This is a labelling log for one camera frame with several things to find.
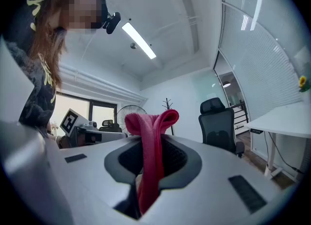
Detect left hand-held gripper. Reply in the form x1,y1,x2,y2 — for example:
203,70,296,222
59,108,128,148

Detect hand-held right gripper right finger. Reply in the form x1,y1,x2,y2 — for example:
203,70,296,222
140,134,292,225

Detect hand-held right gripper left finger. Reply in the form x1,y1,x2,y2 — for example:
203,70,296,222
46,135,144,225

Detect pink cloth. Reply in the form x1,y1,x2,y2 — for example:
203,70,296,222
124,109,180,215

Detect black mesh chair backrest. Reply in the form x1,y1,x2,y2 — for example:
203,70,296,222
198,108,236,151

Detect person's left forearm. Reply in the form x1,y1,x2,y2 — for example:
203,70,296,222
47,121,71,150

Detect black standing fan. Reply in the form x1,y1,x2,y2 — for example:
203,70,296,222
116,104,148,134

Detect black chair armrest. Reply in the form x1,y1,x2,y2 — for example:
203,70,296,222
235,141,245,158

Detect dark framed window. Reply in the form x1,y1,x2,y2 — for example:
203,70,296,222
50,92,118,137

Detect black coat rack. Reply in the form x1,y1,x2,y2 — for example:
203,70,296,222
162,97,175,136

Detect black metal railing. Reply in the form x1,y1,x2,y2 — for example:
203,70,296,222
230,103,249,130

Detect person in dark hoodie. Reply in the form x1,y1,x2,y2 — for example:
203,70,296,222
2,0,58,138

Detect black mesh chair headrest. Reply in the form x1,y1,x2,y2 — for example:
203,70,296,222
200,97,226,115

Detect long ceiling light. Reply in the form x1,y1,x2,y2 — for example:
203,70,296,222
121,21,157,60

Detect white desk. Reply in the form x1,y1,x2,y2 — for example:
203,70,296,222
247,102,311,178

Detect frosted glass panel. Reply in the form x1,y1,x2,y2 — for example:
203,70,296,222
191,73,221,103

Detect person's head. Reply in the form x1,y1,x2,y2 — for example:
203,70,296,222
57,0,103,35

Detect white window blinds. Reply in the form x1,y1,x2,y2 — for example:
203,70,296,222
218,0,304,121

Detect yellow sunflower decoration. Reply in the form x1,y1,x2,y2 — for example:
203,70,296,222
298,75,311,93

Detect black desk cable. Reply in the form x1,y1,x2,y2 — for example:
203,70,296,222
266,131,305,174

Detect black head-mounted camera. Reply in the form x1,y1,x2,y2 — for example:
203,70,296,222
93,0,121,35

